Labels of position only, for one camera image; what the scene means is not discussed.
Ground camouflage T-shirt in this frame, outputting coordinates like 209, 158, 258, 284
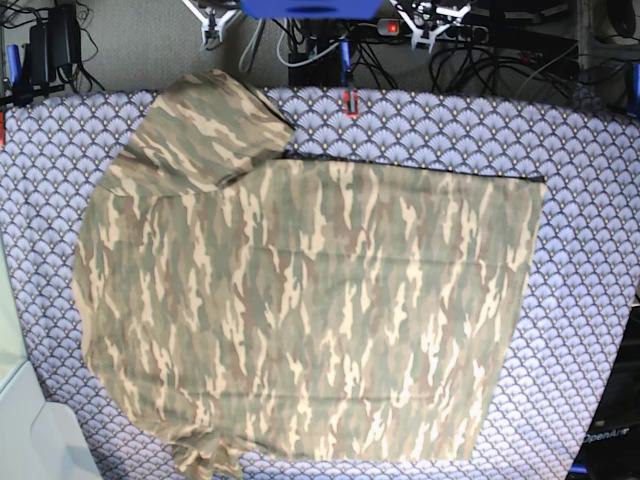
72, 70, 546, 479

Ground red black table clamp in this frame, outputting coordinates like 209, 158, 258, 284
343, 89, 359, 118

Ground black power adapter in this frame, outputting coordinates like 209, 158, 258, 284
29, 4, 81, 86

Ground fan-patterned purple tablecloth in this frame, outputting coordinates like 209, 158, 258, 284
1, 88, 639, 479

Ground white plastic bin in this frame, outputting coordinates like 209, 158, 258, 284
1, 260, 101, 479

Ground black OpenArm box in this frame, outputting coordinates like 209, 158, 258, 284
567, 315, 639, 479

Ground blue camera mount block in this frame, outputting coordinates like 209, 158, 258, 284
240, 0, 382, 20

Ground blue clamp handle right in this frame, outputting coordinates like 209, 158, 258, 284
625, 63, 640, 118

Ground blue clamp handle left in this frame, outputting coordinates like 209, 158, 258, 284
3, 44, 24, 104

